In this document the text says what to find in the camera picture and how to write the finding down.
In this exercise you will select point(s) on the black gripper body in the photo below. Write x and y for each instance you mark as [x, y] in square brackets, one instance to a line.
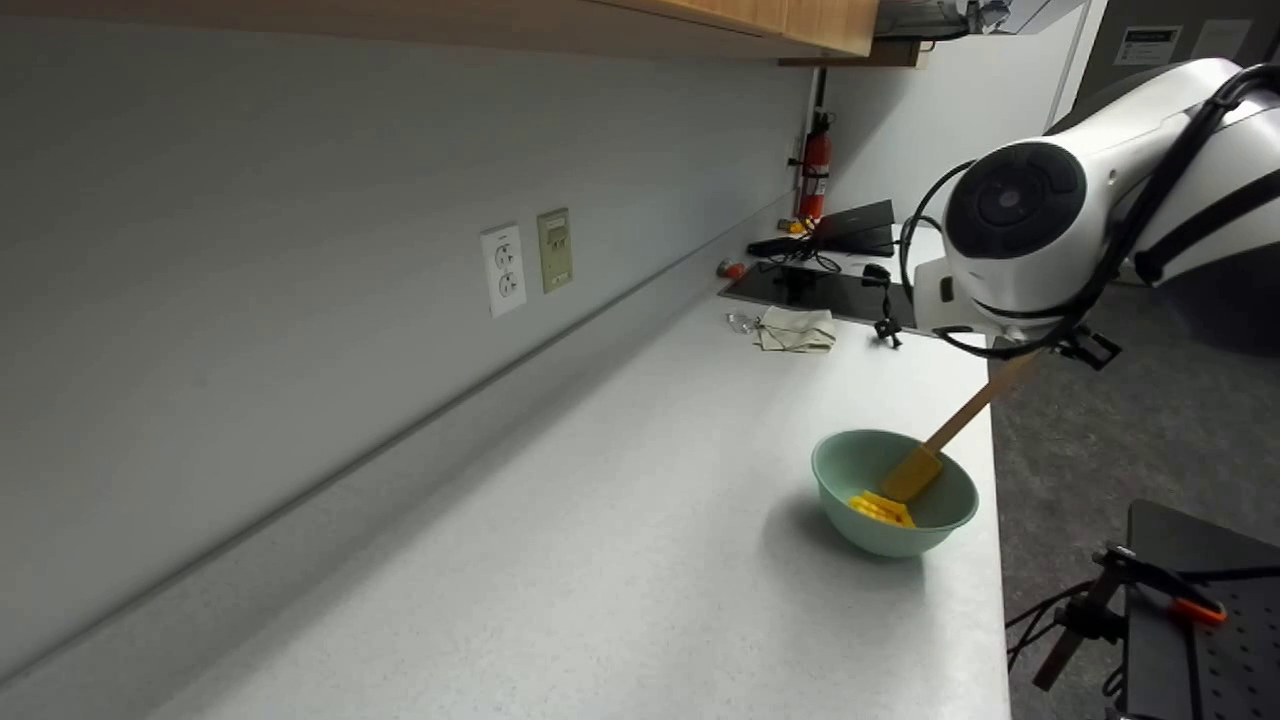
[1028, 345]

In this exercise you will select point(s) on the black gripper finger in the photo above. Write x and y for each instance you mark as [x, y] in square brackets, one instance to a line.
[1090, 350]

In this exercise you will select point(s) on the wooden spatula with yellow head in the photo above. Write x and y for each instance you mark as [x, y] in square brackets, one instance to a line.
[960, 423]

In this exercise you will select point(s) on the mint green bowl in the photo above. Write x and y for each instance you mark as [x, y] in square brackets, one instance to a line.
[867, 535]

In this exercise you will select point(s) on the black angled panel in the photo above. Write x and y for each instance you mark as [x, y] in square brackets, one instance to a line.
[862, 228]

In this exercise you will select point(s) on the yellow pasta piece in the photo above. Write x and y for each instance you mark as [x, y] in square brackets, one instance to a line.
[874, 511]

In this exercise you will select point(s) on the beige cloth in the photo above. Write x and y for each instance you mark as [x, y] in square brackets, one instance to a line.
[797, 331]

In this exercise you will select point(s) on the grey door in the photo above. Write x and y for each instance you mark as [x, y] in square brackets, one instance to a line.
[1104, 85]

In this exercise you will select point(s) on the red fire extinguisher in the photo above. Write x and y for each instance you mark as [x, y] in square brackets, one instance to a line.
[814, 152]

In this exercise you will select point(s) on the small red object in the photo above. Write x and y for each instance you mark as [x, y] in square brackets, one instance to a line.
[731, 270]

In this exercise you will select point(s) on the white paper sign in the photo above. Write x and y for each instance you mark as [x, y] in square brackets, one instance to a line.
[1146, 45]
[1221, 45]

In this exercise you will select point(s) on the stainless range hood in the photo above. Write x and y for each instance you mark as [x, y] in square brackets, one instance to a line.
[921, 17]

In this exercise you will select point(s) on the black perforated table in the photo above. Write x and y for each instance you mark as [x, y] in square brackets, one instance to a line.
[1201, 683]

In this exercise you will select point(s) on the small black camera mount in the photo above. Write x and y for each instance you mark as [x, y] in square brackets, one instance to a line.
[885, 313]

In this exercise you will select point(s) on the wooden wall cabinet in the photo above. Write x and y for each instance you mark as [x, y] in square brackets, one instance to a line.
[802, 21]

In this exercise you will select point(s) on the beige wall switch plate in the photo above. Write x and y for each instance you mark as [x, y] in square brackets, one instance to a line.
[554, 251]

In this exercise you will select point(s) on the white wall outlet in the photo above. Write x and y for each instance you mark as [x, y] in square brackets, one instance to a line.
[504, 270]

